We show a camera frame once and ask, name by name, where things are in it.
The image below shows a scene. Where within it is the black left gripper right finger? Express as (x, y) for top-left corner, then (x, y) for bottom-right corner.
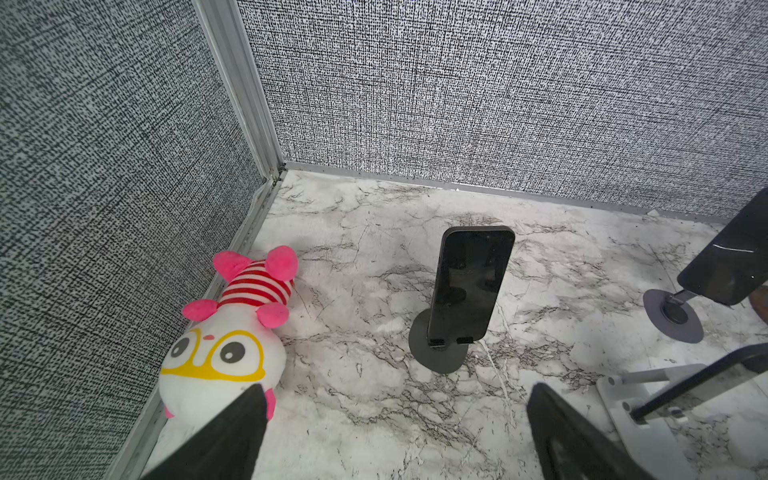
(526, 383), (651, 480)

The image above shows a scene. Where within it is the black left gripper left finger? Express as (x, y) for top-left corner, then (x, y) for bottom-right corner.
(144, 384), (267, 480)

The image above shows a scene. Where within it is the white folding phone stand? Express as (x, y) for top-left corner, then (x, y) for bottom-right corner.
(596, 362), (768, 480)

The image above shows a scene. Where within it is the grey round stand back left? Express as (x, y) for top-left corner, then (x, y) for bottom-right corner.
(408, 309), (469, 375)

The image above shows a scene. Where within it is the purple round stand back centre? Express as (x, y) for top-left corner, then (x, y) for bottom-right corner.
(642, 289), (704, 344)

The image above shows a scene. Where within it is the brown round stand back right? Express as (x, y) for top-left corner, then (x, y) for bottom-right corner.
(749, 285), (768, 324)

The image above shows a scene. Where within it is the pink white plush toy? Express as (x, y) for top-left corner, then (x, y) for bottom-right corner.
(158, 246), (298, 427)

